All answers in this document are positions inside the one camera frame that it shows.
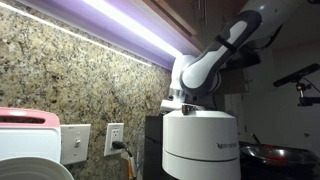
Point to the under-cabinet light strip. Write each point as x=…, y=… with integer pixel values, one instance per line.
x=128, y=24

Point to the white Nespresso coffee machine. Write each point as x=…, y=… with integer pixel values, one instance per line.
x=201, y=145

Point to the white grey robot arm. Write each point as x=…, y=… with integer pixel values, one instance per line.
x=198, y=76

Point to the white wall outlet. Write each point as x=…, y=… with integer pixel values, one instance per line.
x=114, y=132

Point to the silver metal pan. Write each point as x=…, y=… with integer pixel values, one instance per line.
x=280, y=156

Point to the pink white cutting board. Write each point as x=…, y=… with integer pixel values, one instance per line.
x=29, y=133

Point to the white light switch plate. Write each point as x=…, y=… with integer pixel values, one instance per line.
x=75, y=140

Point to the black camera on stand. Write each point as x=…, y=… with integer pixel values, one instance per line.
x=301, y=87

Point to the black power plug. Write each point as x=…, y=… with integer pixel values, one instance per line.
x=121, y=145

